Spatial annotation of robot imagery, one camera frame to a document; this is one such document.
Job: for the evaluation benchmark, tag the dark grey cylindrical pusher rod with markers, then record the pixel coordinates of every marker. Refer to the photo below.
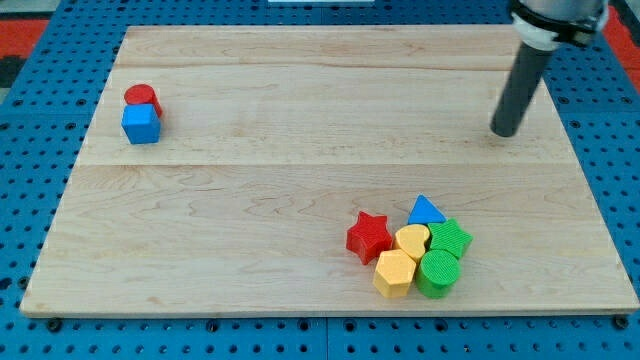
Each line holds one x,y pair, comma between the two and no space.
525,75

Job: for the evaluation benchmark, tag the green star block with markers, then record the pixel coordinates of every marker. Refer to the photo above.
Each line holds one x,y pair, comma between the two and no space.
449,236

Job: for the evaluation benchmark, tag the blue cube block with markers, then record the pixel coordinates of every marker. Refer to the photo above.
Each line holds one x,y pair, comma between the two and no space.
141,124

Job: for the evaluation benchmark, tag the blue triangle block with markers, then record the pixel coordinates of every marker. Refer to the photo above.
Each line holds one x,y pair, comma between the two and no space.
425,212

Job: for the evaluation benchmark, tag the yellow heart block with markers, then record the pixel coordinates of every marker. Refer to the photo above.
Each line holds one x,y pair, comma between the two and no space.
412,239

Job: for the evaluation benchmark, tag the green cylinder block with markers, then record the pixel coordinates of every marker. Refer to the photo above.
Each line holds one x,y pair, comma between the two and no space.
437,273

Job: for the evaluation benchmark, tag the red star block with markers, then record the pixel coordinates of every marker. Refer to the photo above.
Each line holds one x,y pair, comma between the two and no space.
369,237

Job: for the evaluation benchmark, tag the red cylinder block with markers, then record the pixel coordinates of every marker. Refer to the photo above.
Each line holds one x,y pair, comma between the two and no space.
140,94

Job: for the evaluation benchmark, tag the yellow hexagon block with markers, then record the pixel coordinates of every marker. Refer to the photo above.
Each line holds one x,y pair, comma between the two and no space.
394,273

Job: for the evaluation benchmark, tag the wooden board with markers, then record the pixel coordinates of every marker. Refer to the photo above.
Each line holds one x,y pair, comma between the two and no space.
274,138

